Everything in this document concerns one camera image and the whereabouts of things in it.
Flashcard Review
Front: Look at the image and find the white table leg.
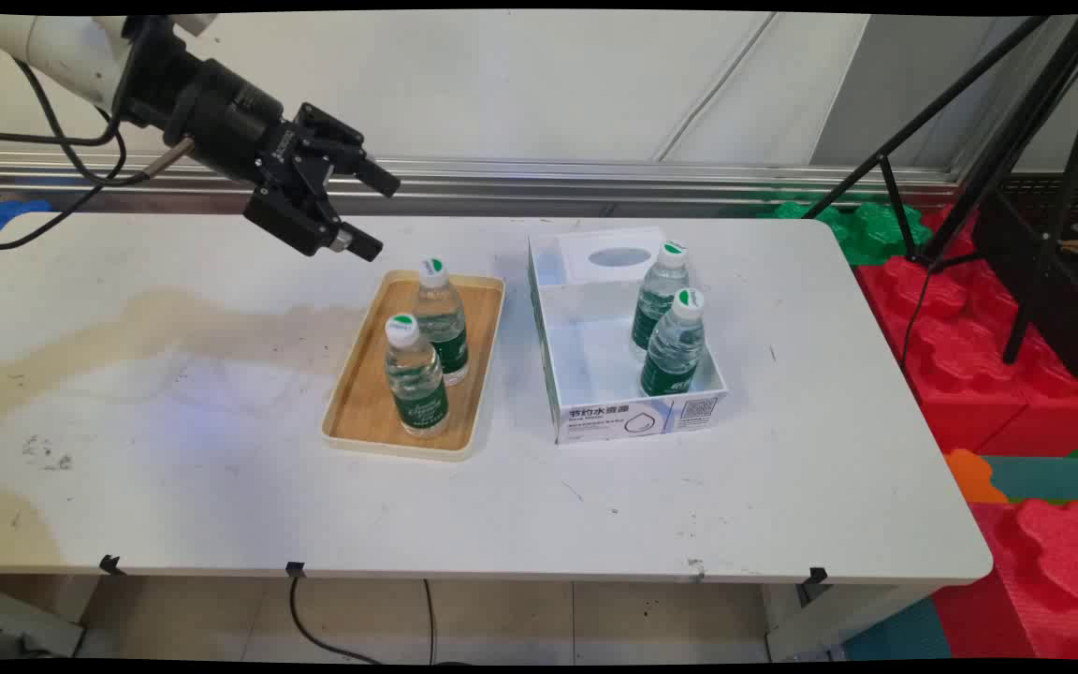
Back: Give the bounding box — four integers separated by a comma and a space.
0, 579, 86, 659
764, 584, 935, 662

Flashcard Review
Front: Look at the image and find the white open cardboard box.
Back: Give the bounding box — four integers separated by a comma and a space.
528, 227, 728, 445

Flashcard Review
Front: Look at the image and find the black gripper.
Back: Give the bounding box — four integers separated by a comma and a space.
161, 58, 402, 262

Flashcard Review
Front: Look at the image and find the blue foam puzzle mat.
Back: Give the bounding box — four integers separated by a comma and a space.
0, 198, 54, 263

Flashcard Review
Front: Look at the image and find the orange foam puzzle piece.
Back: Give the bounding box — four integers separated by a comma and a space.
945, 448, 1009, 505

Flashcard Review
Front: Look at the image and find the black tripod stand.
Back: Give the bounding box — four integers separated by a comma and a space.
801, 14, 1078, 366

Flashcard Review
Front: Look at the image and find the wooden tray with cream rim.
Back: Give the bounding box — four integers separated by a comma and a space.
321, 270, 506, 462

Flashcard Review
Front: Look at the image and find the green label water bottle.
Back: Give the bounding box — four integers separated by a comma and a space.
639, 287, 708, 398
384, 314, 451, 439
411, 258, 471, 387
631, 241, 692, 361

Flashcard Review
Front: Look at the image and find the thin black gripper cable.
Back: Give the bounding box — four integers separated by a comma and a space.
10, 56, 196, 188

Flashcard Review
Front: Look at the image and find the aluminium wall rail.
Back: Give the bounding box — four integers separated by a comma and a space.
0, 150, 963, 205

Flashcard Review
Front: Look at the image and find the thick black floor cable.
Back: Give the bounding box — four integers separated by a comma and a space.
288, 573, 383, 665

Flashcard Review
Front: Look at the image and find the thin black hanging cable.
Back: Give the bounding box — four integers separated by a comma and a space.
422, 579, 439, 665

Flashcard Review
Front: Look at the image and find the teal foam mat strip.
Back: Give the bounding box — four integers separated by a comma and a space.
982, 455, 1078, 505

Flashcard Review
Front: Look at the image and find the black upright panel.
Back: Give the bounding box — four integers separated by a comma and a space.
974, 173, 1078, 389

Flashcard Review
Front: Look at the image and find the teal foam floor mat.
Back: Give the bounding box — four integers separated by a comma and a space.
843, 599, 953, 662

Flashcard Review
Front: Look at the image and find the long black arm cable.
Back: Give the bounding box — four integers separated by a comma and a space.
0, 94, 128, 252

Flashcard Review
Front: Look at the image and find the large red foam block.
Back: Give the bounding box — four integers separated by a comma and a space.
855, 204, 1078, 457

